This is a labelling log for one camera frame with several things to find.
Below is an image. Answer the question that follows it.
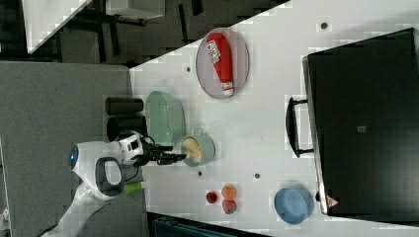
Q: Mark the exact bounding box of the green toy object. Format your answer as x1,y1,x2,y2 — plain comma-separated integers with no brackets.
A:
124,182,145,195

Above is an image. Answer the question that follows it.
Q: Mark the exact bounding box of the red toy strawberry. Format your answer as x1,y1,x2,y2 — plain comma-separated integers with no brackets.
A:
222,199,237,214

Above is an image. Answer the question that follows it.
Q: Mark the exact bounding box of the green mug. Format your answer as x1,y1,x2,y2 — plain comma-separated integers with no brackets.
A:
181,128,215,167

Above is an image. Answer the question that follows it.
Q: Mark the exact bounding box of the orange toy fruit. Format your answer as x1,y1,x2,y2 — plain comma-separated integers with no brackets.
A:
221,185,237,200

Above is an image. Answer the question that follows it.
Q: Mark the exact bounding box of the yellow plush banana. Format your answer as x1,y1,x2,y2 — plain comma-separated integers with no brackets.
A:
182,138,202,166

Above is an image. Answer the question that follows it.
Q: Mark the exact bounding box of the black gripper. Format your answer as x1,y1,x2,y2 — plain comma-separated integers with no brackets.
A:
133,140,186,167

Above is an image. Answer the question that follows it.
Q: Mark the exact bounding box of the red plush ketchup bottle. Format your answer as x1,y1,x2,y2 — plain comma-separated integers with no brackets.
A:
206,33,234,96

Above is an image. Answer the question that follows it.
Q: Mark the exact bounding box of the blue bowl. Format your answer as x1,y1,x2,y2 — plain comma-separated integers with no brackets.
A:
274,187,314,225

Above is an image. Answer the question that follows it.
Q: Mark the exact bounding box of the red toy fruit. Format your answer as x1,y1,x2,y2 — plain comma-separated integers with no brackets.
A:
206,192,217,203

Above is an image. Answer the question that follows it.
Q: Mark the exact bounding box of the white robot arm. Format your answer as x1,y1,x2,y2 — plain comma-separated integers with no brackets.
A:
39,131,186,237

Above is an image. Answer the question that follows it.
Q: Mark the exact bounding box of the grey round plate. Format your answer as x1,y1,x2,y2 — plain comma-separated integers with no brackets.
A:
196,28,249,100

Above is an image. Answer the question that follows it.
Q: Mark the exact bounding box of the black toaster oven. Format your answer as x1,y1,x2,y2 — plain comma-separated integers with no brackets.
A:
302,28,419,226

